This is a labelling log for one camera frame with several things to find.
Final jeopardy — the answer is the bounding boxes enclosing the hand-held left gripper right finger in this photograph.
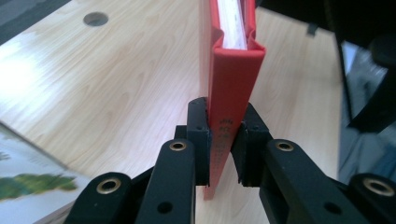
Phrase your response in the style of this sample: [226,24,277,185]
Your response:
[231,102,370,224]

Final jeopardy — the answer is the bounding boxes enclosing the red-spined colourful picture book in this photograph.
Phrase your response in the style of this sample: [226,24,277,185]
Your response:
[199,0,267,201]

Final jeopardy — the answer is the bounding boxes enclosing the black blurred object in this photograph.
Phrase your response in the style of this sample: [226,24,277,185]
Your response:
[340,34,396,133]

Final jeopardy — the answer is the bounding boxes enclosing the white caterpillar board book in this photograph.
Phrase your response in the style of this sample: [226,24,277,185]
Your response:
[0,122,92,224]

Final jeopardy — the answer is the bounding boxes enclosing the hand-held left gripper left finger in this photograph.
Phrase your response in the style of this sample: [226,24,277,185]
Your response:
[134,96,210,224]

